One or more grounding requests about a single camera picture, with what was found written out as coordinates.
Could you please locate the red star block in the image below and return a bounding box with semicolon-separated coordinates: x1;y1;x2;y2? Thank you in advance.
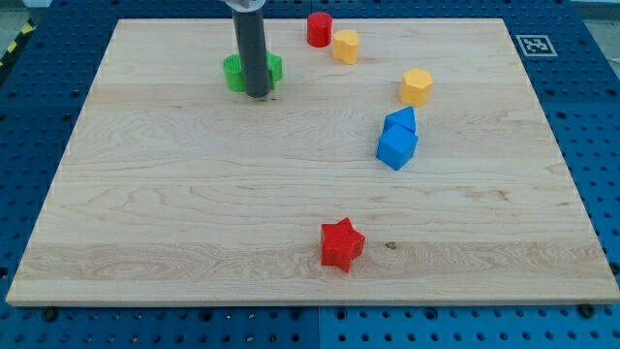
321;217;365;272

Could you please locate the wooden board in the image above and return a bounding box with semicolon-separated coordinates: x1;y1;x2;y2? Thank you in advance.
7;18;619;307

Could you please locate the blue cube block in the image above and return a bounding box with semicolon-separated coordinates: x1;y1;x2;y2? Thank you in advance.
376;124;419;171

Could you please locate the blue triangle block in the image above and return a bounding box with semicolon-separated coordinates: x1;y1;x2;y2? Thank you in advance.
383;106;417;133

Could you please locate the green star block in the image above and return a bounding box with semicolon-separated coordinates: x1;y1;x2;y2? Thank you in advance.
267;51;283;90

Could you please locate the green round block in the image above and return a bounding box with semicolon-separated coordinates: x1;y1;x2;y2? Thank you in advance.
223;54;246;92

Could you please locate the yellow hexagon block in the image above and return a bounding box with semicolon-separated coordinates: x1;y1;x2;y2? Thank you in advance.
399;68;434;107

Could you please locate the yellow heart block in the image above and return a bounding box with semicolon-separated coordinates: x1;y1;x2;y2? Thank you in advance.
332;29;359;65

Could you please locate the red cylinder block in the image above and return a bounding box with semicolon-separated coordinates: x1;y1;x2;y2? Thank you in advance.
306;12;332;48

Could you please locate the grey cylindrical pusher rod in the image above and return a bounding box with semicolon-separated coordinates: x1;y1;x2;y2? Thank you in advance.
227;0;270;98

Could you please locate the white fiducial marker tag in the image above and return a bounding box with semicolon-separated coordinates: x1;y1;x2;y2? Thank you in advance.
516;34;557;57

